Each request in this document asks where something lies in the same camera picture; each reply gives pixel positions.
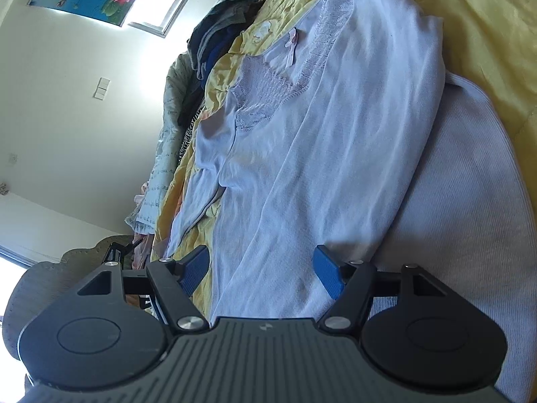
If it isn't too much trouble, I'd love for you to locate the brown curved headboard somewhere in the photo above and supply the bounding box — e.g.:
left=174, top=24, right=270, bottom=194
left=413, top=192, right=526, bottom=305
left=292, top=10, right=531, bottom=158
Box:
left=4, top=235, right=139, bottom=345

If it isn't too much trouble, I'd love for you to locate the pale ribbed knit garment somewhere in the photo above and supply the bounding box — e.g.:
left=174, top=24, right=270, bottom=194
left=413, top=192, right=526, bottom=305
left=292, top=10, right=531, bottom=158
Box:
left=365, top=71, right=533, bottom=403

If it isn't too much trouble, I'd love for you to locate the white wall light switch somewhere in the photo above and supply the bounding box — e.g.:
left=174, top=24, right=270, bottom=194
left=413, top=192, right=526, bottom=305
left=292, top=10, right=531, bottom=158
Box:
left=93, top=76, right=112, bottom=101

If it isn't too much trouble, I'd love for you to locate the grey script-printed cloth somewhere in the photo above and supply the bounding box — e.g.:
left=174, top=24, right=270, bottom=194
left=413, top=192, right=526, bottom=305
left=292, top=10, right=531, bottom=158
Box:
left=125, top=50, right=202, bottom=236

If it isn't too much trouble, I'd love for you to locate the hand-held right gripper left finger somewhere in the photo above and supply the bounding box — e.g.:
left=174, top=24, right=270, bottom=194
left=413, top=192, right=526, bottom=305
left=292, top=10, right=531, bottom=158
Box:
left=76, top=244, right=210, bottom=335

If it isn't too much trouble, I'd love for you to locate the yellow floral blanket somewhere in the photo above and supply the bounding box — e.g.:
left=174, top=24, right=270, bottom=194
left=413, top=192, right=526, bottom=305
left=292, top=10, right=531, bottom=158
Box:
left=151, top=0, right=537, bottom=320

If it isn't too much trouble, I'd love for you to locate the pale long-sleeved shirt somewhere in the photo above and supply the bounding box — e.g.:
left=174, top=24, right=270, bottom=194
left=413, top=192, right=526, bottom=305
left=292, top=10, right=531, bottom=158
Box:
left=168, top=0, right=447, bottom=324

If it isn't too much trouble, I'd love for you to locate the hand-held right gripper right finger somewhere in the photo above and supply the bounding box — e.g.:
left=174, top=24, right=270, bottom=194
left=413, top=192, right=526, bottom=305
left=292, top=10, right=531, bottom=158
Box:
left=314, top=244, right=445, bottom=335

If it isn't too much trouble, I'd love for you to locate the pile of dark clothes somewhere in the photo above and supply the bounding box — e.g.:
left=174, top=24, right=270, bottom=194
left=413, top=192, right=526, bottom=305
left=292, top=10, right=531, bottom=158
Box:
left=187, top=0, right=278, bottom=89

